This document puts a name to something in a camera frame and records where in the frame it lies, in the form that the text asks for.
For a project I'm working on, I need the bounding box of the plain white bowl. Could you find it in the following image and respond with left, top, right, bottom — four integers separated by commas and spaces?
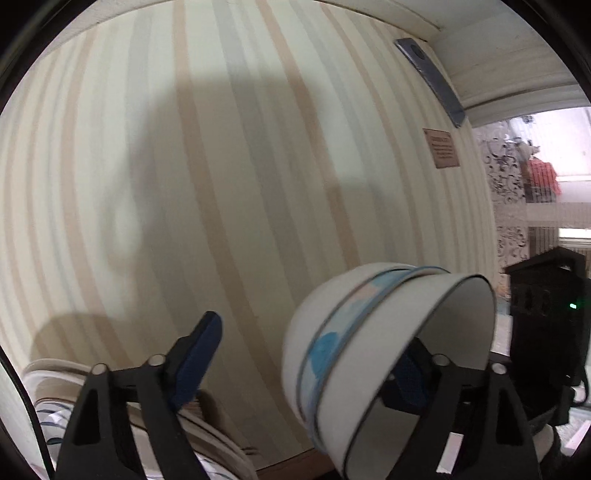
315, 272, 495, 479

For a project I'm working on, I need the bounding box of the white plate with blue stripes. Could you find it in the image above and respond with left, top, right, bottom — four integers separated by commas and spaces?
22, 359, 256, 479

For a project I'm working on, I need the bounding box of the white bowl with blue pattern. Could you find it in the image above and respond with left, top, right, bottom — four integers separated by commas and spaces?
297, 266, 446, 449

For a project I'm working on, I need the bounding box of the white bowl with red flowers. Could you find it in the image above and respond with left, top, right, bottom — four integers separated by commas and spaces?
281, 262, 414, 423

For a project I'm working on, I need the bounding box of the white gloved right hand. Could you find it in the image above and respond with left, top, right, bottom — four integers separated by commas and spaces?
530, 384, 591, 480

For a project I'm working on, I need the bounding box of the glass sliding door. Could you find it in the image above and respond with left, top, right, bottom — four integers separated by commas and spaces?
473, 107, 590, 297

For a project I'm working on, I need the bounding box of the brown label patch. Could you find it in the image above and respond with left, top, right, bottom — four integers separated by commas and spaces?
423, 128, 460, 169

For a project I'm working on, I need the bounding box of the striped cat table cloth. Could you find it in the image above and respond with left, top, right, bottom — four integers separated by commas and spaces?
1, 1, 496, 467

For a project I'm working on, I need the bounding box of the blue smartphone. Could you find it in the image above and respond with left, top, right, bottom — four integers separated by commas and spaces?
394, 38, 466, 128

